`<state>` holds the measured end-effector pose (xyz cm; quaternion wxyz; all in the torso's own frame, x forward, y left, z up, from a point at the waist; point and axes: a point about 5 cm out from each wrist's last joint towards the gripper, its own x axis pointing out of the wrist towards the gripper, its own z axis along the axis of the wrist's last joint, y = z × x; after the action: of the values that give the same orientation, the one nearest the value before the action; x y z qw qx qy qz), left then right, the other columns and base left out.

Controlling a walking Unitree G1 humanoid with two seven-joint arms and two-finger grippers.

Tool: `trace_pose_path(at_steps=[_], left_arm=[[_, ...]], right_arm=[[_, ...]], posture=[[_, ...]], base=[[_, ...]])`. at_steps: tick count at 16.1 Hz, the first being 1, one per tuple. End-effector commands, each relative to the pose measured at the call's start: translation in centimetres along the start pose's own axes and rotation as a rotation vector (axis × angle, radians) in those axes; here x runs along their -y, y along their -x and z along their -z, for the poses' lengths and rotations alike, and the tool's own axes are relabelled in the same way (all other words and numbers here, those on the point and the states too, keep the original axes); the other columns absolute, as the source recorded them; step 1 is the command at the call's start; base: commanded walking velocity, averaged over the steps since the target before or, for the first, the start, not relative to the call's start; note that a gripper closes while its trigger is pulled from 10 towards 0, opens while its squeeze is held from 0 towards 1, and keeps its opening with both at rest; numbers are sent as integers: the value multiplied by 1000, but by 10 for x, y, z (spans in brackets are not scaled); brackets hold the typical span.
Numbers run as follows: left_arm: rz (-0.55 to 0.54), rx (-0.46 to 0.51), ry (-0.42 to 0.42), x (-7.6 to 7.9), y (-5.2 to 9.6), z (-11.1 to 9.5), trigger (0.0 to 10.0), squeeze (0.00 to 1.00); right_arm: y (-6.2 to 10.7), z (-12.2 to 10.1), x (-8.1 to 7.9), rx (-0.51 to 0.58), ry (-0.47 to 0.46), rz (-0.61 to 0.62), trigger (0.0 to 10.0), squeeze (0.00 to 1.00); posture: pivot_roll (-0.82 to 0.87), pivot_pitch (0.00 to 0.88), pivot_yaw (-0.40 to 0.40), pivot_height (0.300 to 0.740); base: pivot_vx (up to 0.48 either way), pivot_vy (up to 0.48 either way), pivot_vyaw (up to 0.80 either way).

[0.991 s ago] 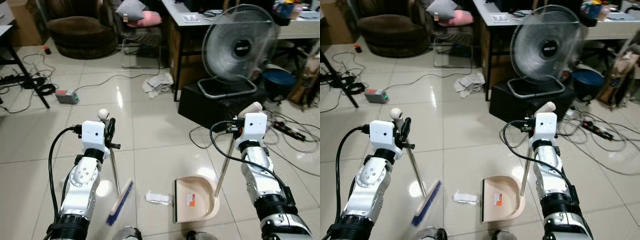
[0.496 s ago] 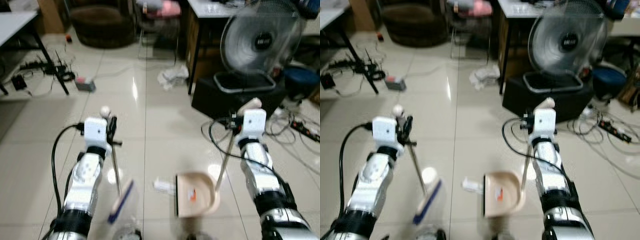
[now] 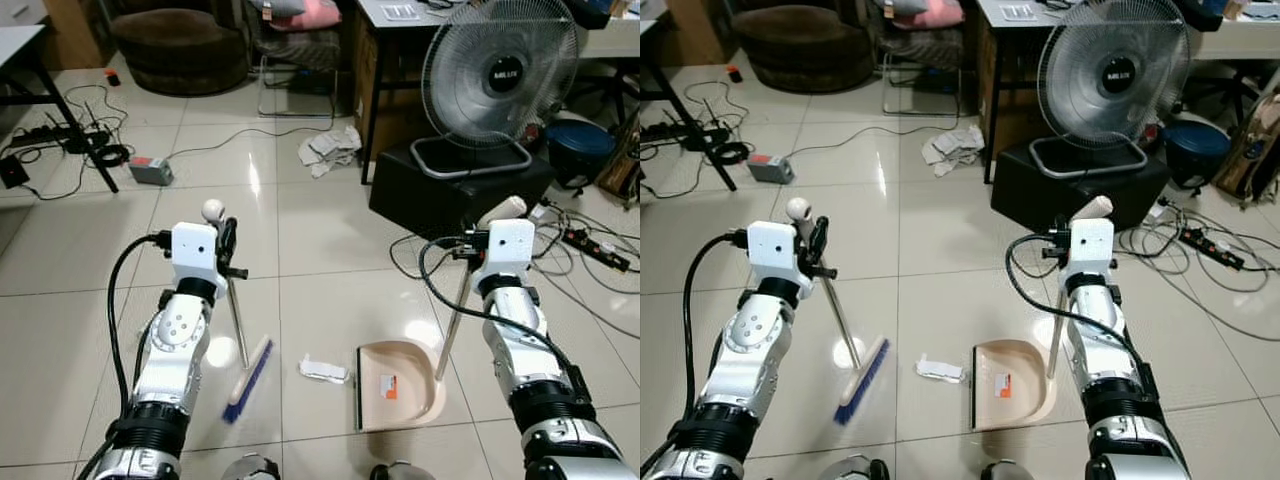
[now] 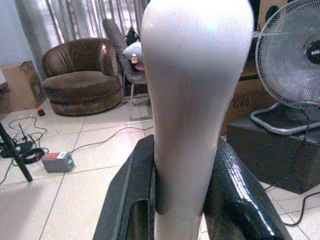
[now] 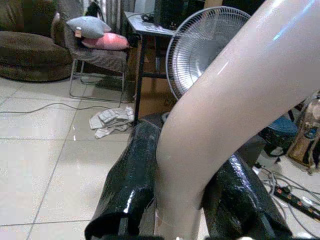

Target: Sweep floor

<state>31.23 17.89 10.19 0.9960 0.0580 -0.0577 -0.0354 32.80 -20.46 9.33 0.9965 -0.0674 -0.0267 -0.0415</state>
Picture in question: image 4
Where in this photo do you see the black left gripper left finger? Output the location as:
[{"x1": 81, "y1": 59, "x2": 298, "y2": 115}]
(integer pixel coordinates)
[{"x1": 92, "y1": 134, "x2": 166, "y2": 240}]

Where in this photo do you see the black speaker box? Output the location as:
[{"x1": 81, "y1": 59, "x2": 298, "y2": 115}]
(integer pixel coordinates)
[{"x1": 226, "y1": 111, "x2": 320, "y2": 195}]

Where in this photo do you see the black tripod leg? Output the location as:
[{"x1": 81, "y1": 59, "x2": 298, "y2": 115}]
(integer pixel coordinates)
[{"x1": 0, "y1": 120, "x2": 34, "y2": 183}]

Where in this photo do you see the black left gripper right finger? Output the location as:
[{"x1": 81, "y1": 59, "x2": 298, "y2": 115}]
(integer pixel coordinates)
[{"x1": 202, "y1": 136, "x2": 293, "y2": 240}]

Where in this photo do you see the coiled black cable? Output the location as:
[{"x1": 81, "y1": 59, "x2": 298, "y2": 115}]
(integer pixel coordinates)
[{"x1": 0, "y1": 147, "x2": 50, "y2": 165}]

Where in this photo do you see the grey box with red label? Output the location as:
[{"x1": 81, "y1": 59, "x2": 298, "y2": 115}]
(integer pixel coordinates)
[{"x1": 40, "y1": 151, "x2": 76, "y2": 173}]

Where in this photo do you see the grey metal-legged chair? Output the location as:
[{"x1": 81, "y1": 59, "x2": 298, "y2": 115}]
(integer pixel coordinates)
[{"x1": 102, "y1": 18, "x2": 154, "y2": 122}]

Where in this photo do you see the white plastic dustpan handle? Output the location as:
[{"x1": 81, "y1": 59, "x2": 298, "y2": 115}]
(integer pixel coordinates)
[{"x1": 140, "y1": 0, "x2": 255, "y2": 240}]

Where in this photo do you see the white pillow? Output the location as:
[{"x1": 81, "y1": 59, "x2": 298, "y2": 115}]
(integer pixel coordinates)
[{"x1": 122, "y1": 41, "x2": 145, "y2": 63}]

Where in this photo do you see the brown round armchair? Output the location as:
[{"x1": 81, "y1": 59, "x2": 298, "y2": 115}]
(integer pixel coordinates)
[{"x1": 41, "y1": 37, "x2": 123, "y2": 117}]

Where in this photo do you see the black router with antennas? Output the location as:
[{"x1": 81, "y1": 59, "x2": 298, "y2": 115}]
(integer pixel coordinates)
[{"x1": 13, "y1": 122, "x2": 38, "y2": 152}]

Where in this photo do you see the brown cardboard panel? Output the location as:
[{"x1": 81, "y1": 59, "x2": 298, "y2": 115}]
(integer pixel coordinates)
[{"x1": 0, "y1": 62, "x2": 47, "y2": 114}]

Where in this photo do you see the grey striped curtain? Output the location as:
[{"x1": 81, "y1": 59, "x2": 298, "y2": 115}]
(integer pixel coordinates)
[{"x1": 14, "y1": 0, "x2": 145, "y2": 80}]

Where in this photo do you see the brown cardboard box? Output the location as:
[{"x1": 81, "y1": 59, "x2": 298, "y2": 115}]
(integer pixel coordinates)
[{"x1": 220, "y1": 51, "x2": 277, "y2": 137}]

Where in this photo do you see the black bag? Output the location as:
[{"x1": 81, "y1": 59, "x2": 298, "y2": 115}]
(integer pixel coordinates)
[{"x1": 124, "y1": 26, "x2": 141, "y2": 46}]

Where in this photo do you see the white floor fan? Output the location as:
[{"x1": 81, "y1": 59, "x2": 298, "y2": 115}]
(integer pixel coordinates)
[{"x1": 249, "y1": 0, "x2": 320, "y2": 136}]

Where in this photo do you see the grey floor cable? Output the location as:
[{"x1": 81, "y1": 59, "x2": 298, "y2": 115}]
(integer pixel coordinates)
[{"x1": 70, "y1": 125, "x2": 154, "y2": 153}]

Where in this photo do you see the black power cable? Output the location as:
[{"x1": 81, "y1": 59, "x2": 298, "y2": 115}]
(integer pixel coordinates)
[{"x1": 262, "y1": 181, "x2": 320, "y2": 227}]

